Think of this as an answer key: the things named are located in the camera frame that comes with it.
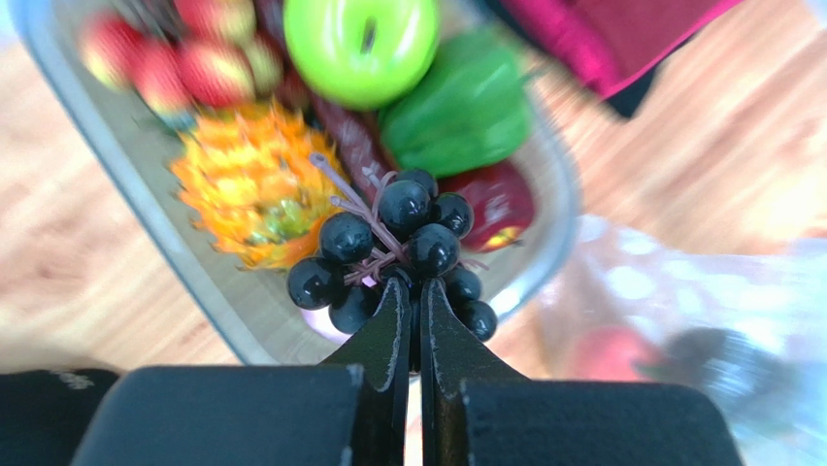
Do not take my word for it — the grey fruit basket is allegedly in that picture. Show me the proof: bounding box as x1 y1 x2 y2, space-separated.
11 1 581 365

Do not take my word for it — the black cap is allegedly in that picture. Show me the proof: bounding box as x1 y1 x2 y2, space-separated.
1 369 119 466

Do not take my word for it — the dark grape bunch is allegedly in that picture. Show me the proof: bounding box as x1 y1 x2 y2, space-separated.
286 152 499 342

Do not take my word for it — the red apple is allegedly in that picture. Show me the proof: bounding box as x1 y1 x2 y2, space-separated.
439 159 536 253

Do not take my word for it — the red folded cloth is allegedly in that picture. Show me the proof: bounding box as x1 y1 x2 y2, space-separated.
489 0 739 119

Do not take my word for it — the green bell pepper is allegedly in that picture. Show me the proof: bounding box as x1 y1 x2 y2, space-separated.
378 28 534 178

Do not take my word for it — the pink dragon fruit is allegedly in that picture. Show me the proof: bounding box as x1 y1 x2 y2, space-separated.
300 307 350 345

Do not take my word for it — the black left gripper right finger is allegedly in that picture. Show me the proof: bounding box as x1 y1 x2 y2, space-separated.
420 280 742 466

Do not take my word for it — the green apple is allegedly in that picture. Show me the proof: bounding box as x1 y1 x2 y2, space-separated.
282 0 441 111

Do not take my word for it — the clear polka dot zip bag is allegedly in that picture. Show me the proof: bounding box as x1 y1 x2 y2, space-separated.
539 215 826 465

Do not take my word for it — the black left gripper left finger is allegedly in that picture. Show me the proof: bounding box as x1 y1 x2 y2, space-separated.
73 280 411 465

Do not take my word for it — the small red lychee bunch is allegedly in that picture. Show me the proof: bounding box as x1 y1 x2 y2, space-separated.
77 1 283 123

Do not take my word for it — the orange bell pepper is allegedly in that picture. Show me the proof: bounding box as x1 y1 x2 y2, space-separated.
169 99 344 270

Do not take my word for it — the peach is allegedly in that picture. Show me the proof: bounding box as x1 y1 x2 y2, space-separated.
566 325 658 382

